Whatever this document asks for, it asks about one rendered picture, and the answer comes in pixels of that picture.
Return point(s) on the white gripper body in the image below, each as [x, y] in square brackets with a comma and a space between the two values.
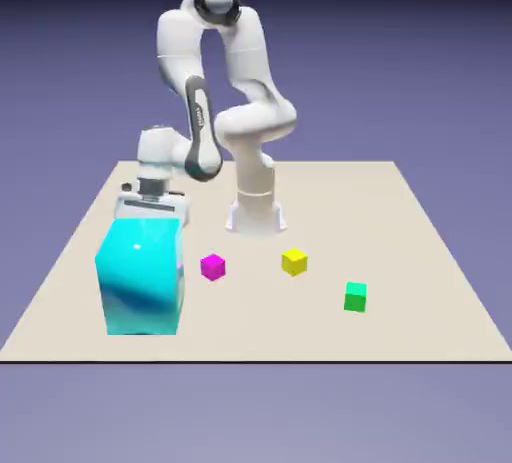
[150, 209]

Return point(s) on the large cyan box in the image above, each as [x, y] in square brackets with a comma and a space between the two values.
[140, 275]

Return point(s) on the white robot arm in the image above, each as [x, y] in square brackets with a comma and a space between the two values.
[248, 71]

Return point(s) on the small yellow cube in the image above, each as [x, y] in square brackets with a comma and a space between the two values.
[294, 262]

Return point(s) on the small green cube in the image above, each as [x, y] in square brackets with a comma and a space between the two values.
[355, 297]

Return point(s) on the small magenta cube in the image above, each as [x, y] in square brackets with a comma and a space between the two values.
[212, 267]

